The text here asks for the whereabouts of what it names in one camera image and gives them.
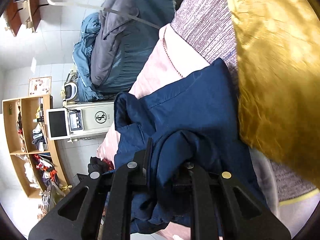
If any navy blue padded jacket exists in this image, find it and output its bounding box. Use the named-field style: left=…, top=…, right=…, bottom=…
left=114, top=59, right=265, bottom=234

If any red patterned garment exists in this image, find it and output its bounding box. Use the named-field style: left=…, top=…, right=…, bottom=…
left=102, top=159, right=114, bottom=171

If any black quilted jacket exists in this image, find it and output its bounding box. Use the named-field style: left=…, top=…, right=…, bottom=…
left=88, top=157, right=108, bottom=174

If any white machine with control panel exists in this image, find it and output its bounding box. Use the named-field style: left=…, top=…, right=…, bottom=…
left=64, top=101, right=114, bottom=140

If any white tablet screen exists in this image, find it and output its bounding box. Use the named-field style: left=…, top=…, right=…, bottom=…
left=46, top=108, right=70, bottom=140

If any wooden cubby shelf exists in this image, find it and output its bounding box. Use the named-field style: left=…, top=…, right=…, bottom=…
left=2, top=94, right=72, bottom=199

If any white kettle appliance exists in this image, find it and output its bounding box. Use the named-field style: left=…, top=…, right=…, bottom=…
left=64, top=82, right=78, bottom=101

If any gold satin pillow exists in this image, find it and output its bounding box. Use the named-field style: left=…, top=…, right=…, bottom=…
left=227, top=0, right=319, bottom=185

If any pink polka dot bedsheet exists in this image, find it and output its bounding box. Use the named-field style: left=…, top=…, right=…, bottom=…
left=96, top=23, right=281, bottom=240

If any wall poster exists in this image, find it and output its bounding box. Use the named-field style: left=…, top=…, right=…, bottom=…
left=28, top=76, right=52, bottom=96

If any wooden wall shelf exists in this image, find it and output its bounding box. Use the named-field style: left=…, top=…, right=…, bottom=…
left=3, top=0, right=41, bottom=37

